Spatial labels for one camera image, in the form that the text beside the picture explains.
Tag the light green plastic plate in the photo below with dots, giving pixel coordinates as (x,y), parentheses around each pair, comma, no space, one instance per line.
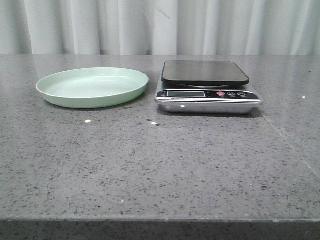
(91,88)

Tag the white pleated curtain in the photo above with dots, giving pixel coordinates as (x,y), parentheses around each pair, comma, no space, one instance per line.
(160,27)

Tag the silver black kitchen scale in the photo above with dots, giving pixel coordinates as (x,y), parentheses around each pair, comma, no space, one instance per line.
(206,87)

